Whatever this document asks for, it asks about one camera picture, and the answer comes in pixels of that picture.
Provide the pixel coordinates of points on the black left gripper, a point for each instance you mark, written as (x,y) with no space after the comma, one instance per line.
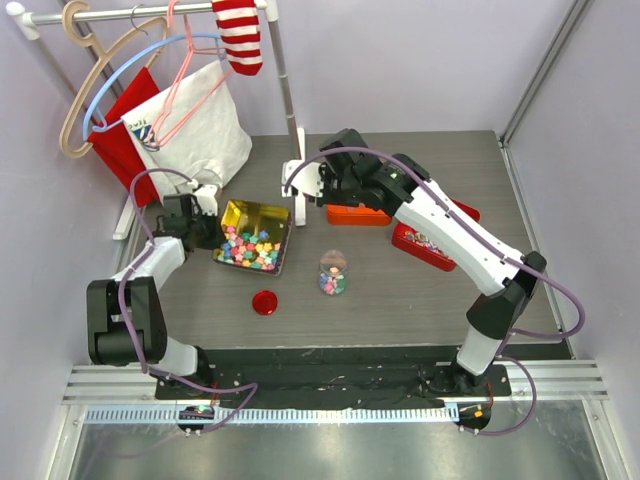
(217,238)

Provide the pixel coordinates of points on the white cloth bag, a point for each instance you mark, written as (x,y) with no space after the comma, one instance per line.
(211,148)

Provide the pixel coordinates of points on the red lollipop box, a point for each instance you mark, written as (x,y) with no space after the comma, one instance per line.
(412,242)

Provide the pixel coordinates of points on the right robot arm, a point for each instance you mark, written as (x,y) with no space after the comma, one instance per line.
(404,190)

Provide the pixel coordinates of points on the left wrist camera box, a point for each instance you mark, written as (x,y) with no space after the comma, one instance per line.
(206,196)

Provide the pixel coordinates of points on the clear plastic jar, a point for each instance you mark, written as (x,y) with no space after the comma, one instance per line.
(333,272)

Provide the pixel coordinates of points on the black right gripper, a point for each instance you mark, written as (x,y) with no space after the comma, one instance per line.
(325,199)

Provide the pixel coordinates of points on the aluminium rail frame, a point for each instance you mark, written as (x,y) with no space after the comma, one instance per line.
(553,426)

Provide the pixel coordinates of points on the orange candy box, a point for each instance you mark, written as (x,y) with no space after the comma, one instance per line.
(356,216)

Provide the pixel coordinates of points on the pink wire hanger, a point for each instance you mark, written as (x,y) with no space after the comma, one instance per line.
(173,116)

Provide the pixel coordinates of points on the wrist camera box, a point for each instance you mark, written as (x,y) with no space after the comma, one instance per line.
(206,196)
(307,181)

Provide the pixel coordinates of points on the white clothes rack stand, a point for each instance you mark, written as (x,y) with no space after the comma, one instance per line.
(28,23)

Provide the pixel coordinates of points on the gold tin of star candies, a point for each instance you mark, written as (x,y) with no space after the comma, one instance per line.
(255,236)

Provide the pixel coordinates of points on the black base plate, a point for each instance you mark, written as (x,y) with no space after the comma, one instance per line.
(375,378)

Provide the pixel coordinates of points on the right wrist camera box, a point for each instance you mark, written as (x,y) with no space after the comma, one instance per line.
(307,181)

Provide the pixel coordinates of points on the red white striped sock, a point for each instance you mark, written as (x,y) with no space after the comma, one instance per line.
(238,26)

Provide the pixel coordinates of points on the red jar lid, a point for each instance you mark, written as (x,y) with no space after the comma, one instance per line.
(265,302)

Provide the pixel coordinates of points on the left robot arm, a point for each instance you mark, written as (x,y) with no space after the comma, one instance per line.
(125,321)

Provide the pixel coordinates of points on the wooden clothes hanger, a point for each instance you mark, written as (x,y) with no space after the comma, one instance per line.
(104,55)

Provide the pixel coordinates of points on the red cloth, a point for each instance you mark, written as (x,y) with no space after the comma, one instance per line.
(115,147)

